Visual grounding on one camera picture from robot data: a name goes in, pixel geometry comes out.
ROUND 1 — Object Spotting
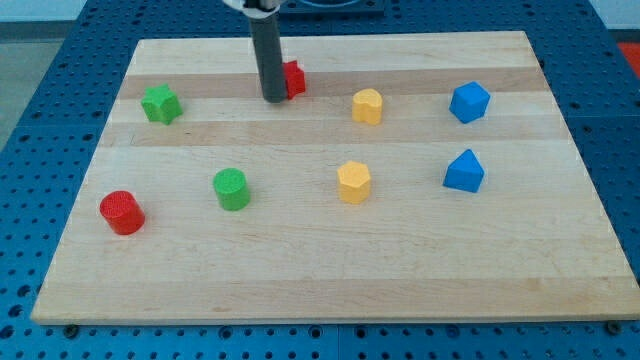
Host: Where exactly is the blue cube block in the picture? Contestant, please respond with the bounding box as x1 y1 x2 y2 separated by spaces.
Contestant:
449 81 491 124

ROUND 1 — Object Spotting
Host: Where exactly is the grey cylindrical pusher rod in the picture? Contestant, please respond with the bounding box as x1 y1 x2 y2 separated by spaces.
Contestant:
249 8 287 103

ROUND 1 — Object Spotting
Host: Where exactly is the yellow heart block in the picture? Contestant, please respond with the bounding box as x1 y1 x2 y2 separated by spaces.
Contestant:
352 88 383 125

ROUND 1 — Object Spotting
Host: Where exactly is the green cylinder block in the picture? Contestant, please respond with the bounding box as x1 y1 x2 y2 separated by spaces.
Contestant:
212 168 251 211

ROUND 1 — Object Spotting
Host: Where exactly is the green star block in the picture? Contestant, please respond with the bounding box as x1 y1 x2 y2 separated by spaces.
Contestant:
141 84 183 125

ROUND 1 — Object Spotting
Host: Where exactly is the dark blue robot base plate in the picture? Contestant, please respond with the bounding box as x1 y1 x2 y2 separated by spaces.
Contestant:
280 0 386 17

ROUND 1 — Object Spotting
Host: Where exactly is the red star block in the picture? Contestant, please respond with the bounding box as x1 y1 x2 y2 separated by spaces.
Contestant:
283 60 306 100

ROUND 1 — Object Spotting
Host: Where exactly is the blue triangular prism block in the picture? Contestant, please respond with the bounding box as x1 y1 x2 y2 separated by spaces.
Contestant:
443 149 485 193

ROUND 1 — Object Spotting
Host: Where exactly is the light wooden board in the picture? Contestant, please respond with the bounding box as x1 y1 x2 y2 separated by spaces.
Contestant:
31 31 639 325

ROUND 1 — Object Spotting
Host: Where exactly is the red cylinder block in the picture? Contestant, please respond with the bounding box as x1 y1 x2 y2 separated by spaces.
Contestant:
99 190 146 235

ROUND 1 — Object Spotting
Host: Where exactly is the yellow hexagon block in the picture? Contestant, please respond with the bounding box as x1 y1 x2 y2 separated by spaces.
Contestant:
337 161 371 204

